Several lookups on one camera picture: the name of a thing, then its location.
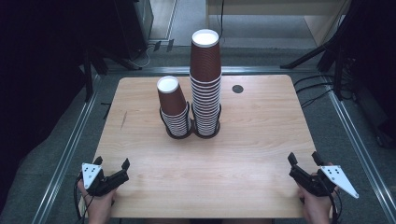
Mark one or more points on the person's left hand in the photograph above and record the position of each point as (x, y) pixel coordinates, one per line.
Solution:
(99, 203)

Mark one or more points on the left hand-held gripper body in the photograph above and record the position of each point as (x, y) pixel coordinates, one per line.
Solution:
(107, 183)

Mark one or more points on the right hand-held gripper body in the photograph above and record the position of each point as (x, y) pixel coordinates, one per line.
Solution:
(311, 182)

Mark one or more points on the person's right hand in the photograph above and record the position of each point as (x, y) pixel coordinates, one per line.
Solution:
(314, 205)

